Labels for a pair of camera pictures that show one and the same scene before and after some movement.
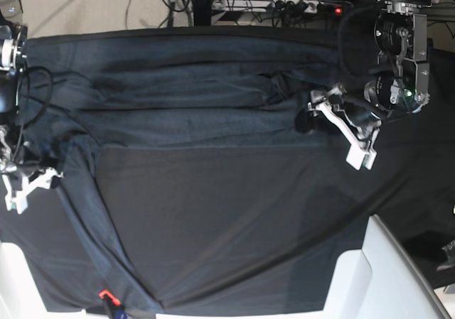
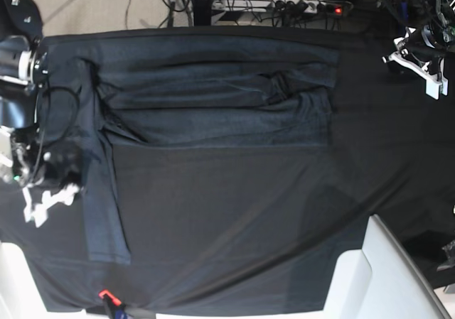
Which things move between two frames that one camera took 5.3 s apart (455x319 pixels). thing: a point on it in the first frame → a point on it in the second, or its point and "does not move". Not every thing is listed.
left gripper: x=25 y=159 → x=60 y=167
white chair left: x=20 y=295 does not move
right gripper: x=365 y=123 → x=411 y=45
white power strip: x=266 y=5 does not move
